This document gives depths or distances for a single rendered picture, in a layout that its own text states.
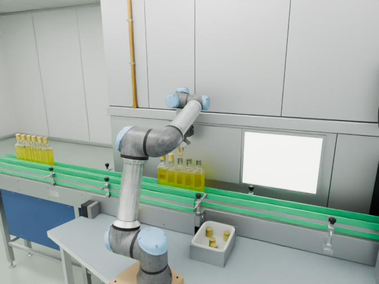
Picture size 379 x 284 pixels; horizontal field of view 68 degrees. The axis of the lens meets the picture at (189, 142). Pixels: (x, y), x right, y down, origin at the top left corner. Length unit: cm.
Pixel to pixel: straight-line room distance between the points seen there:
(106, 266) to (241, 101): 109
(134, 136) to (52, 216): 133
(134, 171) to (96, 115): 499
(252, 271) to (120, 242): 63
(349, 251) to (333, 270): 13
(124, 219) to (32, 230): 145
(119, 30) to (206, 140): 88
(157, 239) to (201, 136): 76
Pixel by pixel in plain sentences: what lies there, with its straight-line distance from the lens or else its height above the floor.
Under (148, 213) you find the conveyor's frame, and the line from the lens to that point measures 173.
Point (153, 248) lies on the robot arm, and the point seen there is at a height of 100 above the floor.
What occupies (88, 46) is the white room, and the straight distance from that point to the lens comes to 607.
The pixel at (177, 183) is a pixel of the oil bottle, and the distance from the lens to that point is 170.
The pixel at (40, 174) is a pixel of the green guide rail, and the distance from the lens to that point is 225.
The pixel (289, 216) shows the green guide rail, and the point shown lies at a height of 92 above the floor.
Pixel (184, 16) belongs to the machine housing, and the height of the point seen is 193.
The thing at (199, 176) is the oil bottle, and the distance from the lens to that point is 162.
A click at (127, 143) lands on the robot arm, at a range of 115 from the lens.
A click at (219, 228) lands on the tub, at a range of 160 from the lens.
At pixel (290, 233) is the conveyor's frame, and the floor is 84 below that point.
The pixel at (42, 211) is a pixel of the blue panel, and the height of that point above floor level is 63.
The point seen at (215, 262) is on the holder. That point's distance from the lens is 146.
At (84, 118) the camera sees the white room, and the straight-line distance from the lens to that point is 635.
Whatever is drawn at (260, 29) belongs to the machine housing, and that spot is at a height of 184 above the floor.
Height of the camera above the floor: 168
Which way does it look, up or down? 16 degrees down
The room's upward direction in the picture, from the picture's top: straight up
